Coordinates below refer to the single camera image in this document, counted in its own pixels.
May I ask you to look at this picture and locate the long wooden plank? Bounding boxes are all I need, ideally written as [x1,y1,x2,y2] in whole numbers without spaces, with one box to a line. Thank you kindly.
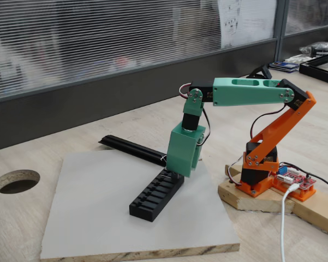
[290,188,328,239]

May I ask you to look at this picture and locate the stack of blue cards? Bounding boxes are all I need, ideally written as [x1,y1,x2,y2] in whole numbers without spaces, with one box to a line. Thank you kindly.
[269,62,300,72]

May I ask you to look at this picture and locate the black slotted plastic block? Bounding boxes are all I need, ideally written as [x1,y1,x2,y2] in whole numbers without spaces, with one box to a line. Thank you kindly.
[129,169,185,222]

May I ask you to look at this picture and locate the grey laminated board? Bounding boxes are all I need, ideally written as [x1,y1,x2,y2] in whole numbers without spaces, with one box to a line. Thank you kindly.
[39,144,241,260]

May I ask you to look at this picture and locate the printed paper sheet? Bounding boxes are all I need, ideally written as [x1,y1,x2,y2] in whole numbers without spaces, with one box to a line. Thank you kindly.
[218,0,278,50]

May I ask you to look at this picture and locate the black arm servo wire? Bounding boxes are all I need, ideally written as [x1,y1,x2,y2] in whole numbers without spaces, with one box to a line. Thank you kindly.
[249,105,287,140]

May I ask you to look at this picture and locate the white packet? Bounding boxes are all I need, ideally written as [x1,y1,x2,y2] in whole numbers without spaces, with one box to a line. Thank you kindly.
[285,53,308,65]

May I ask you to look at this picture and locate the clear plastic parts bag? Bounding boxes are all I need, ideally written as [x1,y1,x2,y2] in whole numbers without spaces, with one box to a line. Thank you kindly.
[299,40,328,58]

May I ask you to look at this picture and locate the black aluminium profile rail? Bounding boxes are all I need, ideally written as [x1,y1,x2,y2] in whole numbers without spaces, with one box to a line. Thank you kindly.
[98,135,169,167]

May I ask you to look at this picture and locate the base servo wire bundle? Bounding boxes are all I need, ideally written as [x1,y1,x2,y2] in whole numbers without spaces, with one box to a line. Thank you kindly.
[228,159,245,186]

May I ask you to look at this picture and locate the wooden base block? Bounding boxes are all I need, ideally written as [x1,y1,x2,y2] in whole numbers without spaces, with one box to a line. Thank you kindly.
[217,174,295,214]

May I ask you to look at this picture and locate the black folding stand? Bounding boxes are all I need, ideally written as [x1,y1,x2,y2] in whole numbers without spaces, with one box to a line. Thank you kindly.
[247,64,272,80]

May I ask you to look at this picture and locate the white USB cable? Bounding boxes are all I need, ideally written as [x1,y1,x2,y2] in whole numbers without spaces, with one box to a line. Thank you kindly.
[279,183,300,262]

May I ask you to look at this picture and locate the red controller board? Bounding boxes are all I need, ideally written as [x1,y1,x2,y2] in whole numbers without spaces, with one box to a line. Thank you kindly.
[274,163,317,190]

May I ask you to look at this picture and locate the black rectangular frame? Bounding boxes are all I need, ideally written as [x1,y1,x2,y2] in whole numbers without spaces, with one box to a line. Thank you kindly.
[299,51,328,87]

